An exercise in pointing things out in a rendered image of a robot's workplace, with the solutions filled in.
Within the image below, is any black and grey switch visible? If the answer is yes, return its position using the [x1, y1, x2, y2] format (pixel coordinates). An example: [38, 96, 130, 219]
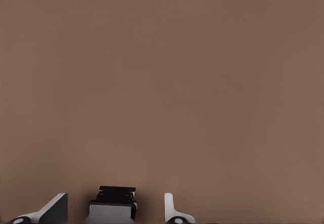
[85, 185, 138, 224]

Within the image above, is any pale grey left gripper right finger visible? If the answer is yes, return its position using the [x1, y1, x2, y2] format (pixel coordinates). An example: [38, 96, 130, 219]
[164, 192, 196, 224]

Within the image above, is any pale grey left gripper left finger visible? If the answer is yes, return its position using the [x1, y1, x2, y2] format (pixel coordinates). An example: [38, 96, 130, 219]
[5, 192, 68, 224]

